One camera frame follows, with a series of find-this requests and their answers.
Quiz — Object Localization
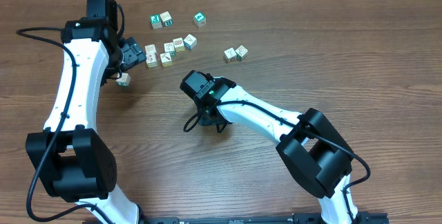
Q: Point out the cream block red picture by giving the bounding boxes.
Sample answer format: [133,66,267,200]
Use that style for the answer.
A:
[146,53,157,68]

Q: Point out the green number four block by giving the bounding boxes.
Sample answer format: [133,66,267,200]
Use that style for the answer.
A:
[193,12,206,28]

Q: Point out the cream block green edge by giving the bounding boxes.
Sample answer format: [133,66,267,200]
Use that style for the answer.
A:
[164,42,176,57]

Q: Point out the red spatula letter B block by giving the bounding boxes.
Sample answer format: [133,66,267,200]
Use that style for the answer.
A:
[145,44,157,55]

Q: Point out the cream block left of trio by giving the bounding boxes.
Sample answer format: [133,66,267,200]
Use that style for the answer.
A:
[224,48,237,63]

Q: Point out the green edged cream block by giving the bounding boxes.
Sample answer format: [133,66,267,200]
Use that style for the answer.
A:
[160,11,173,27]

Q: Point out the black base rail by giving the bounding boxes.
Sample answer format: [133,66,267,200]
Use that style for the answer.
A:
[139,212,390,224]

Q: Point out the cream block far left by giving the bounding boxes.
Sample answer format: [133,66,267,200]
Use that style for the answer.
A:
[116,73,131,86]

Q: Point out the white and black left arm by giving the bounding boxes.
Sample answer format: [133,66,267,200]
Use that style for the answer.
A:
[26,0,146,223]

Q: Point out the green edged trio block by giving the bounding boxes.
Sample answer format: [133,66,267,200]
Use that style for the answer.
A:
[235,45,248,61]

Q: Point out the cream block red grid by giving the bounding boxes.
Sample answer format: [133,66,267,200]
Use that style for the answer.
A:
[173,37,185,53]

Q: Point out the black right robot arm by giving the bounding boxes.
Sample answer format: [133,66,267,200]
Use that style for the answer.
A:
[180,71,360,223]

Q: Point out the blue edged cream block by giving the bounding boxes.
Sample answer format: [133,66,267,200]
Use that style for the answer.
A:
[183,34,198,50]

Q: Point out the green picture block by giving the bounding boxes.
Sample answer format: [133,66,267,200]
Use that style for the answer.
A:
[150,15,162,29]

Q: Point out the yellow edged cream block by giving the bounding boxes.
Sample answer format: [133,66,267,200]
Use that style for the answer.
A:
[160,52,173,67]

